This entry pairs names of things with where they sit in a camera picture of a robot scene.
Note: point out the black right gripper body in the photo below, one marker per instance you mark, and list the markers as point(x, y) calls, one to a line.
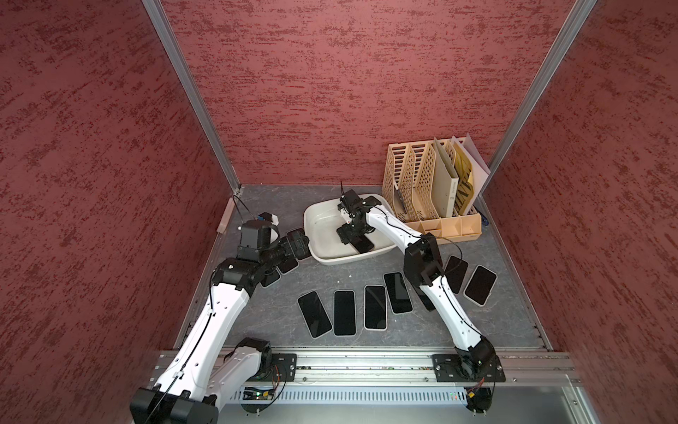
point(355, 229)

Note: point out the beige file folder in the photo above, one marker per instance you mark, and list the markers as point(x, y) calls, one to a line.
point(444, 189)

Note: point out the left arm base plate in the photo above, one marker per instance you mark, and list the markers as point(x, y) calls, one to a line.
point(280, 367)

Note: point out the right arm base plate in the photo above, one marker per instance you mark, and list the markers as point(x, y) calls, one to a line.
point(453, 368)

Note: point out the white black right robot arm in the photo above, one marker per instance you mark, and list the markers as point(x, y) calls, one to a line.
point(423, 269)

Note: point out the white plastic storage box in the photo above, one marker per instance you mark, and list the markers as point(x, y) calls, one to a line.
point(321, 221)

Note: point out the aluminium corner post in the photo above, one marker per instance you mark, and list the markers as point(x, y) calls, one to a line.
point(169, 41)
point(571, 27)

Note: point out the left aluminium corner post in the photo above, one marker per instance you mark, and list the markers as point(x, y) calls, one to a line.
point(169, 41)

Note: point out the right aluminium corner post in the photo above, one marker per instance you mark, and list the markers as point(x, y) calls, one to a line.
point(571, 27)

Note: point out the beige plastic desk organizer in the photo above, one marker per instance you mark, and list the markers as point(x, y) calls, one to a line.
point(410, 165)

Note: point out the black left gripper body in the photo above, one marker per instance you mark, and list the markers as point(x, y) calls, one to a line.
point(281, 252)

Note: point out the yellow paper envelope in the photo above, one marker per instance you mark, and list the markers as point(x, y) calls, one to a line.
point(465, 186)

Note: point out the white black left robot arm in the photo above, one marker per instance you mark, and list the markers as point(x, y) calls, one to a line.
point(195, 386)

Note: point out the aluminium front rail frame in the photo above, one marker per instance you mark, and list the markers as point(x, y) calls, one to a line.
point(405, 377)

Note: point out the black phone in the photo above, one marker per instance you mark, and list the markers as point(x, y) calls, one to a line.
point(427, 303)
point(315, 315)
point(398, 293)

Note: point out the pink block at wall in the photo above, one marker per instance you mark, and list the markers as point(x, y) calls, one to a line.
point(226, 217)

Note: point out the dark blue booklet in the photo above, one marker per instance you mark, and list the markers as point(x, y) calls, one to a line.
point(400, 206)

